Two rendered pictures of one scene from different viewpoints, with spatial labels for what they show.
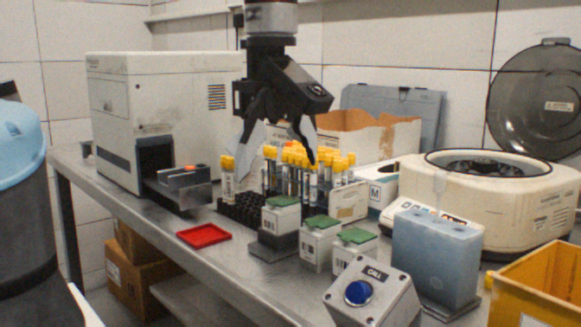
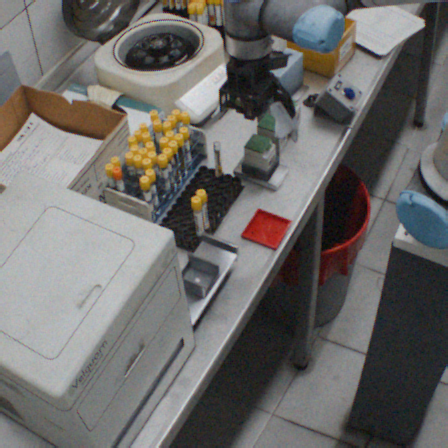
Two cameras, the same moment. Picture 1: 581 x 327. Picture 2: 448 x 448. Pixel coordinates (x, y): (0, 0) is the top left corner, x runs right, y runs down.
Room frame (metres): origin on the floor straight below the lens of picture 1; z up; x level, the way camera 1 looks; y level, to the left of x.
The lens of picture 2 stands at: (0.99, 0.89, 1.89)
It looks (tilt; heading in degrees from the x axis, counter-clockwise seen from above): 51 degrees down; 252
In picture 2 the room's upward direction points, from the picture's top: 5 degrees counter-clockwise
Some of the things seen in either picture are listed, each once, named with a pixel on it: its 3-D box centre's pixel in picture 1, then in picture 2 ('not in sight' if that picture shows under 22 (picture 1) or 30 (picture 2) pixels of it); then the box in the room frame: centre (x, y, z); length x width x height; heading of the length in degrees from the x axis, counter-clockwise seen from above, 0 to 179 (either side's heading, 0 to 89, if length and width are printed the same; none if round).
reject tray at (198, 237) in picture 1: (203, 235); (266, 228); (0.68, 0.14, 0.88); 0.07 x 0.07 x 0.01; 40
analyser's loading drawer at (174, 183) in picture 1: (171, 181); (190, 289); (0.85, 0.23, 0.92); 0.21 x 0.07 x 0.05; 40
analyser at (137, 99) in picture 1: (168, 115); (65, 321); (1.06, 0.29, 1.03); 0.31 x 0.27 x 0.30; 40
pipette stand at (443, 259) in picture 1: (432, 259); (283, 79); (0.50, -0.18, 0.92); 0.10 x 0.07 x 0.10; 35
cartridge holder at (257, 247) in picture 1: (281, 238); (260, 167); (0.64, 0.01, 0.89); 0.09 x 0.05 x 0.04; 130
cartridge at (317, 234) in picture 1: (320, 242); (272, 135); (0.59, -0.05, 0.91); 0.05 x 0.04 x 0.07; 130
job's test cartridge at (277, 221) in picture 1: (281, 221); (260, 156); (0.64, 0.01, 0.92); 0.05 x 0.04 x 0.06; 131
